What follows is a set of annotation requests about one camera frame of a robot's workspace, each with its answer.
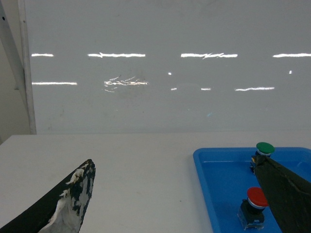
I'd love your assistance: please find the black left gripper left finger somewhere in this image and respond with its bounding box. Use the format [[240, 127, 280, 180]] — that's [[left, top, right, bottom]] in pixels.
[[0, 159, 96, 233]]

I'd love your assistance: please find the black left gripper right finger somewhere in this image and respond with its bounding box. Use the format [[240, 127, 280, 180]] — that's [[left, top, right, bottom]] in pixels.
[[254, 155, 311, 233]]

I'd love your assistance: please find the red push button switch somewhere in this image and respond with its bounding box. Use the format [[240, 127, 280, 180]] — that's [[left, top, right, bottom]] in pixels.
[[237, 187, 268, 231]]

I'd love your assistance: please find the blue plastic tray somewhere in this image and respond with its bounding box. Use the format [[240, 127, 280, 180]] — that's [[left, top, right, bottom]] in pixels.
[[193, 147, 311, 233]]

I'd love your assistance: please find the white glossy back panel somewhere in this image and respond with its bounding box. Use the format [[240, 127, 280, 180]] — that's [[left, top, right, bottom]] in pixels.
[[24, 0, 311, 134]]

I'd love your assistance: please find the green push button switch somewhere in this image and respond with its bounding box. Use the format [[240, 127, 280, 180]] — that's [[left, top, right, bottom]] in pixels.
[[250, 142, 275, 174]]

